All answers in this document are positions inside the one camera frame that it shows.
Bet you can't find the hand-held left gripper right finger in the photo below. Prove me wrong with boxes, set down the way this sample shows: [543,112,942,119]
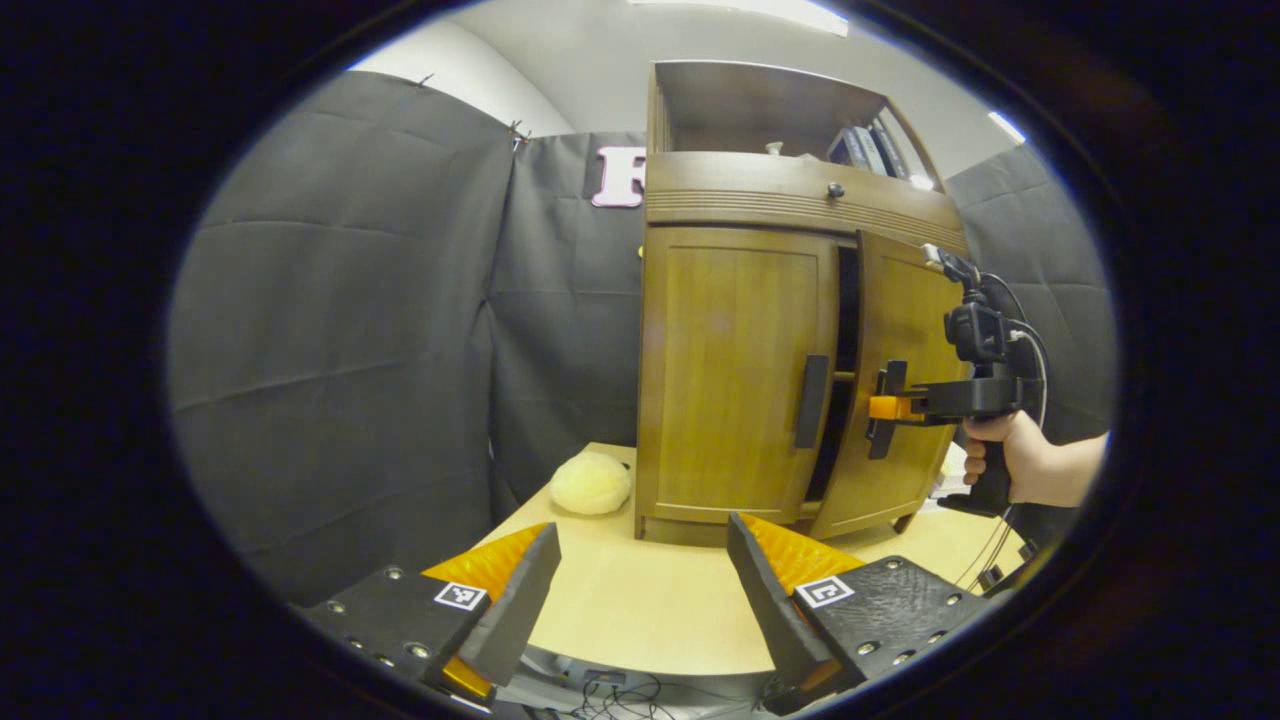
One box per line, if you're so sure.
[726,512,996,713]

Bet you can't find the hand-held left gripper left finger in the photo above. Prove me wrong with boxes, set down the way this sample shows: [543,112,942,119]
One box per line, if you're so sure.
[300,522,563,701]

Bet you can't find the wooden shoe cabinet door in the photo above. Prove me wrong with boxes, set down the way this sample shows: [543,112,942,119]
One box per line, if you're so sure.
[808,230,971,541]
[636,225,841,526]

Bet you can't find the wooden double-door shoe cabinet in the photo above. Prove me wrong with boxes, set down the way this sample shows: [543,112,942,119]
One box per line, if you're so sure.
[633,60,971,549]

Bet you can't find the wooden cabinet drawer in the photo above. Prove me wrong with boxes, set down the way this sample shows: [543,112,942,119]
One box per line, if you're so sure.
[645,152,969,256]

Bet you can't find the cream fluffy ball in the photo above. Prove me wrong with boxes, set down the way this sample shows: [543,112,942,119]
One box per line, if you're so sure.
[549,451,633,517]

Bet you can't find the black backdrop cloth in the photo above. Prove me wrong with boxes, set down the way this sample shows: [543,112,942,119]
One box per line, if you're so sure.
[168,70,1116,606]

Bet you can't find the large ceiling light panel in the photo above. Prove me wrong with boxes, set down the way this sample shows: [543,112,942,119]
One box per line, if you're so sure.
[630,0,851,38]

